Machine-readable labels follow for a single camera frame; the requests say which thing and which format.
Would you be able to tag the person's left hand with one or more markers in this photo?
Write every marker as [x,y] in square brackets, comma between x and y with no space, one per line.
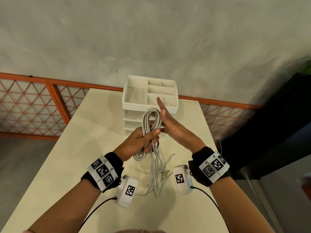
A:
[136,143]

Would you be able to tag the person's right hand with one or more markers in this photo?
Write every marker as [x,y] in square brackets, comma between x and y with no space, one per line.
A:
[177,131]

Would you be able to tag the white drawer organizer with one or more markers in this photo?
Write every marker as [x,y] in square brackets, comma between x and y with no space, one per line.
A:
[145,94]

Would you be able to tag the person's right forearm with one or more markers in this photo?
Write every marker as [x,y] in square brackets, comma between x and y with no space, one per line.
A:
[238,208]

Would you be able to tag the person's left forearm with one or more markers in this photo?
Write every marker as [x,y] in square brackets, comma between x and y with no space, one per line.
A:
[60,208]

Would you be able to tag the black left marker wristband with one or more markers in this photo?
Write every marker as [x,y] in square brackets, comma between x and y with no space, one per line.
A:
[102,171]

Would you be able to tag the white table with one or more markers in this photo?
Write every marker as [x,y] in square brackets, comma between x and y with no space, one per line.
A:
[97,118]

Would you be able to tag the pink sweater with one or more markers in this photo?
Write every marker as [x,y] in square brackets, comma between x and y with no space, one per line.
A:
[143,231]

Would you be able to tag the orange mesh fence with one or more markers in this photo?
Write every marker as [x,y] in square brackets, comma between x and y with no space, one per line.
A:
[56,104]

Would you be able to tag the dark furniture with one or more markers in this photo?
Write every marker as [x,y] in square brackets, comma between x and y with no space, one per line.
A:
[274,133]

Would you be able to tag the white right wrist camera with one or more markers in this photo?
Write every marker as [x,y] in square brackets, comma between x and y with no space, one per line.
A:
[182,179]

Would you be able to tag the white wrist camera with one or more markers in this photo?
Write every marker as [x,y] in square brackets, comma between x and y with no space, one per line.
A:
[182,179]
[126,191]

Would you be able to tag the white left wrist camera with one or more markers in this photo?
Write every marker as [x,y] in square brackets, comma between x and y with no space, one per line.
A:
[126,191]

